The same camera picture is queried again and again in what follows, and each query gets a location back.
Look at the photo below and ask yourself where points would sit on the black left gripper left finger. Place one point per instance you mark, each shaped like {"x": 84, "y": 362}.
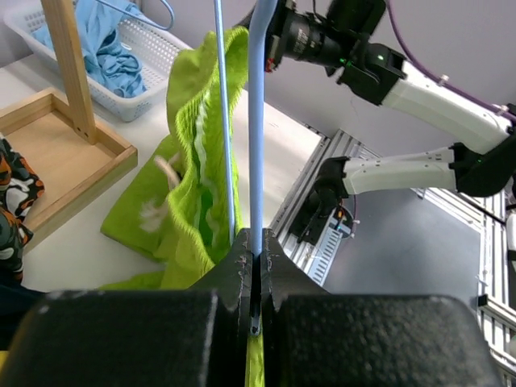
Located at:
{"x": 192, "y": 337}

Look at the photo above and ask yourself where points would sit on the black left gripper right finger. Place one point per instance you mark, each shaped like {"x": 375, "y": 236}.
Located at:
{"x": 315, "y": 338}

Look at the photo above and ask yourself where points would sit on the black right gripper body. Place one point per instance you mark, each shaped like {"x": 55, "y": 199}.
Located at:
{"x": 276, "y": 35}

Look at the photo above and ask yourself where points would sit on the blue hanger of green shorts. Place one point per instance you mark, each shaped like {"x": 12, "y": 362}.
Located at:
{"x": 261, "y": 18}

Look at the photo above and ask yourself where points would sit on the lime green shorts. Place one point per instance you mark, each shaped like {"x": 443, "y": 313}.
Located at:
{"x": 182, "y": 208}

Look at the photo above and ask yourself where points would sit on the light blue shorts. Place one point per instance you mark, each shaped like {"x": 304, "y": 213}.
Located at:
{"x": 106, "y": 60}

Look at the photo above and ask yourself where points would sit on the camouflage patterned shorts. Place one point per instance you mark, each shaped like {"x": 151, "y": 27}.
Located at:
{"x": 21, "y": 187}

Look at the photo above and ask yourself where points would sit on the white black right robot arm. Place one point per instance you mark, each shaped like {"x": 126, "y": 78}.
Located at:
{"x": 479, "y": 163}

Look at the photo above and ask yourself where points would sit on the white plastic basket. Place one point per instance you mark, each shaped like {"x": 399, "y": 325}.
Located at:
{"x": 156, "y": 50}

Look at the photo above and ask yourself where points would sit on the wooden clothes rack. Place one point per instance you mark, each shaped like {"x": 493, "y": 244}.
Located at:
{"x": 77, "y": 156}

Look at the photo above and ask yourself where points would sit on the slotted grey cable duct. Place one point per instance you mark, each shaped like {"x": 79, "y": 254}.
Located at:
{"x": 317, "y": 261}

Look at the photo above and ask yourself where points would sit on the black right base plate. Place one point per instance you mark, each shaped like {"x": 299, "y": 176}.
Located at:
{"x": 311, "y": 218}

